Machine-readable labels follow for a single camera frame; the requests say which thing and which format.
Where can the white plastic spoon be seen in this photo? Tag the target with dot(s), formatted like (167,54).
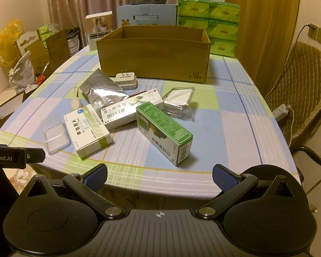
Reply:
(76,103)

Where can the clear packet with white card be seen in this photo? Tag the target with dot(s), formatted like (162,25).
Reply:
(178,100)

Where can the white power strip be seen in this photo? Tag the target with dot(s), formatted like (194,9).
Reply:
(281,111)

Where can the brown carton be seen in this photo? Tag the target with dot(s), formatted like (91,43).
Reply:
(37,59)
(57,48)

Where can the black chair armrest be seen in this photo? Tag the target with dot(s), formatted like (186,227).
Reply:
(310,155)

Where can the white wooden board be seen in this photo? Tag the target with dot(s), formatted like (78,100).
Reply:
(2,104)

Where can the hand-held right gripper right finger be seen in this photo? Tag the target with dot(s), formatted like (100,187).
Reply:
(224,179)

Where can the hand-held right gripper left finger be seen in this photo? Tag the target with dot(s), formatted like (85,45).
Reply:
(96,178)

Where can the crumpled silver plastic bag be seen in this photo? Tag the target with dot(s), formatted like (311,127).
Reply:
(20,72)

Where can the silver foil pouch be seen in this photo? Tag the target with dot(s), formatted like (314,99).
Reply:
(103,91)

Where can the small white product box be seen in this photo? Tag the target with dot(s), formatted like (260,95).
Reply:
(99,29)

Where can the yellow plastic bag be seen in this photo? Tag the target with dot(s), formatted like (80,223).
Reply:
(8,42)

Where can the white box with cartoon print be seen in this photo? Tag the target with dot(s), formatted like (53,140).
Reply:
(123,111)

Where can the brown cardboard box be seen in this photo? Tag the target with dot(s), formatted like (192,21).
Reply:
(152,57)

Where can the white and green medicine box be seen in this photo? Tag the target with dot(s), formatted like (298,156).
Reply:
(87,133)

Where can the pale green packet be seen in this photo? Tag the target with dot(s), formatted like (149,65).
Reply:
(46,30)

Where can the white power adapter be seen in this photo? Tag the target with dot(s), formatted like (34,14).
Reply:
(126,81)

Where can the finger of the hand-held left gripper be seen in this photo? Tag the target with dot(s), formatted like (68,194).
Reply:
(36,155)

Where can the quilted chair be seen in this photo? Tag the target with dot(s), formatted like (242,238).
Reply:
(305,80)

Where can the clear plastic case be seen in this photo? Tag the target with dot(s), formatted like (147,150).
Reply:
(54,135)

